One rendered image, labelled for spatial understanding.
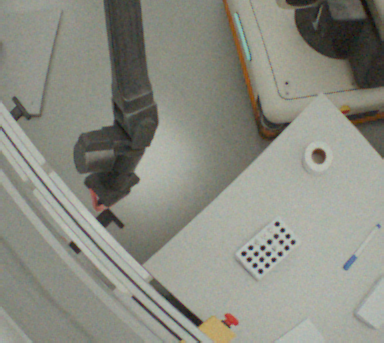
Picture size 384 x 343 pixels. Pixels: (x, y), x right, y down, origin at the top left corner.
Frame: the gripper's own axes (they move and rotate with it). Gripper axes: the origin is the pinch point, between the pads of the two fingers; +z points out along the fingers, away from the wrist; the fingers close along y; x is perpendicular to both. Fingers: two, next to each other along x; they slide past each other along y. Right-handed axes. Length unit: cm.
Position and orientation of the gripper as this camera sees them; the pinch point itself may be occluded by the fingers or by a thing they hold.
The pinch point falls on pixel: (99, 205)
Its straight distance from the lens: 133.4
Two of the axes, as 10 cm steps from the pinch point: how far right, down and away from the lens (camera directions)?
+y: -5.9, 4.1, -7.0
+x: 7.1, 6.8, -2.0
